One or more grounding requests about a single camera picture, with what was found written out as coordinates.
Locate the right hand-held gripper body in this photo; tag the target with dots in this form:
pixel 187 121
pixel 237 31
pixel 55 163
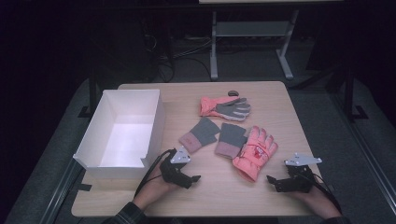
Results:
pixel 299 177

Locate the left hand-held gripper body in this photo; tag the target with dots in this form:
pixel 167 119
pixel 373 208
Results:
pixel 174 169

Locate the pink ski glove with print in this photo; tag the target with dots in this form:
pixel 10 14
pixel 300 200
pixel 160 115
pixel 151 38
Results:
pixel 253 154

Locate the person's left hand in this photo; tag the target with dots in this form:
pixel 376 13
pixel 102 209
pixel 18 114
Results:
pixel 154 189

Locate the person's right hand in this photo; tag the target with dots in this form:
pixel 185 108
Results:
pixel 317 199

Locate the grey pink knit fingerless glove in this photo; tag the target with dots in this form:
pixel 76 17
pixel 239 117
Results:
pixel 200 133
pixel 230 140

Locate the white open cardboard box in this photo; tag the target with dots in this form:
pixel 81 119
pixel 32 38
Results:
pixel 124 140

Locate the pink ski glove grey palm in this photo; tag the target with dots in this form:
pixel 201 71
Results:
pixel 229 107

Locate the small grey round object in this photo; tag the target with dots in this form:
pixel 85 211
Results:
pixel 233 93

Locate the grey metal stand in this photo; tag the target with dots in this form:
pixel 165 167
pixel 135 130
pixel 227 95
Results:
pixel 252 29

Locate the aluminium frame rail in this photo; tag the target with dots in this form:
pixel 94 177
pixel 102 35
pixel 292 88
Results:
pixel 59 193
pixel 370 161

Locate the black stand post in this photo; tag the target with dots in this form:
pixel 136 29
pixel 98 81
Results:
pixel 91 90
pixel 350 96

